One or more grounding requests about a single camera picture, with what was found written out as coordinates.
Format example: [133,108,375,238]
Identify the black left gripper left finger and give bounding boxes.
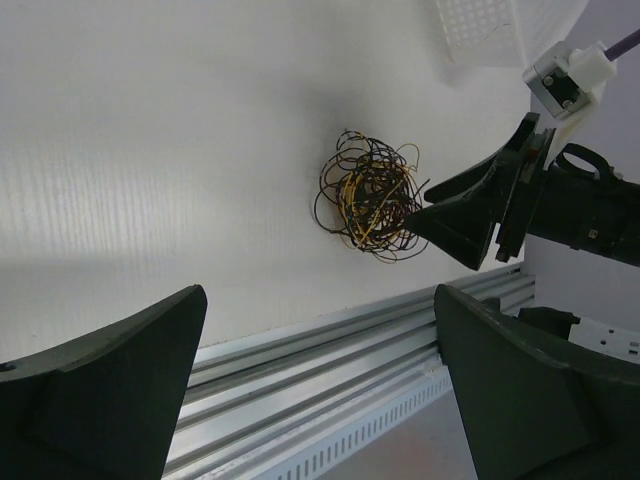
[1,285,207,479]

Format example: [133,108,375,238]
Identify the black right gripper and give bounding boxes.
[403,113,639,271]

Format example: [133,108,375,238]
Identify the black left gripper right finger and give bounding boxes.
[434,284,639,479]

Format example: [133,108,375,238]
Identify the brown yellow wire ball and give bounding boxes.
[311,129,429,264]

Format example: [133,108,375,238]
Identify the white basket right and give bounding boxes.
[435,0,525,68]

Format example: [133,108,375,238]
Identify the white basket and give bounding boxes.
[516,0,589,66]
[435,0,525,68]

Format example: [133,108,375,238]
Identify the white basket middle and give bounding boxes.
[516,0,589,66]

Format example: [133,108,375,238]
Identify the white slotted cable duct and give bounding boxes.
[199,319,640,480]

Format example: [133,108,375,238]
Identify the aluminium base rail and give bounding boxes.
[162,262,537,476]

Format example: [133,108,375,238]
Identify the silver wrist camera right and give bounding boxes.
[523,41,617,120]

